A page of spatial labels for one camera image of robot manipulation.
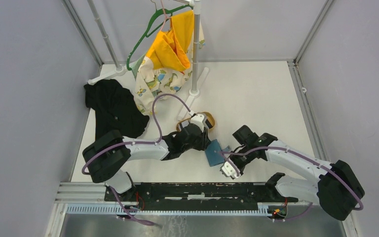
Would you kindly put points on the black garment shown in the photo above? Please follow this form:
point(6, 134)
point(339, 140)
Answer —
point(115, 109)

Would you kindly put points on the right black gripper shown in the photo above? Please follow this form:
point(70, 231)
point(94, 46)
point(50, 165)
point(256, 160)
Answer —
point(241, 169)

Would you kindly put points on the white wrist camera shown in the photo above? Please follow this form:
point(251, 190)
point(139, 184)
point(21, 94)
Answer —
point(229, 170)
point(200, 120)

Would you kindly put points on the blue card holder wallet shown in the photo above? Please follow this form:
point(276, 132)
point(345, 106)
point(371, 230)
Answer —
point(212, 153)

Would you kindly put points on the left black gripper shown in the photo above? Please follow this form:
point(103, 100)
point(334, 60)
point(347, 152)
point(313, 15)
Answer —
point(204, 140)

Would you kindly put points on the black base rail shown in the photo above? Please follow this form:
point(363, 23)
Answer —
point(203, 196)

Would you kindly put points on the oval wooden card tray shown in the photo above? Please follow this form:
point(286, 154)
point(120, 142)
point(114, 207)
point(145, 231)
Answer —
point(184, 123)

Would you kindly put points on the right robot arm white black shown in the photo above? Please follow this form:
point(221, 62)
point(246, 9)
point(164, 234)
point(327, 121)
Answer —
point(333, 186)

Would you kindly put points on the white metal clothes rack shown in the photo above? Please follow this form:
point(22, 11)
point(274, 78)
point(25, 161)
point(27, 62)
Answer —
point(197, 78)

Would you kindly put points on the green clothes hanger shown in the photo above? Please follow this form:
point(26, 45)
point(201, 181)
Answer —
point(148, 32)

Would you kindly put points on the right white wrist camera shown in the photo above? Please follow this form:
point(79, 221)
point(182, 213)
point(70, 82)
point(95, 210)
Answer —
point(229, 170)

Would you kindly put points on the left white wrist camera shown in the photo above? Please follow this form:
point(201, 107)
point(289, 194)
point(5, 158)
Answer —
point(200, 120)

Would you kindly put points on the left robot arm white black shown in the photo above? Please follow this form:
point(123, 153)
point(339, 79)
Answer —
point(105, 157)

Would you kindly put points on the yellow dinosaur print jacket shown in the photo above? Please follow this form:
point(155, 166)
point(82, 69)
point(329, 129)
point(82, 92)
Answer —
point(167, 65)

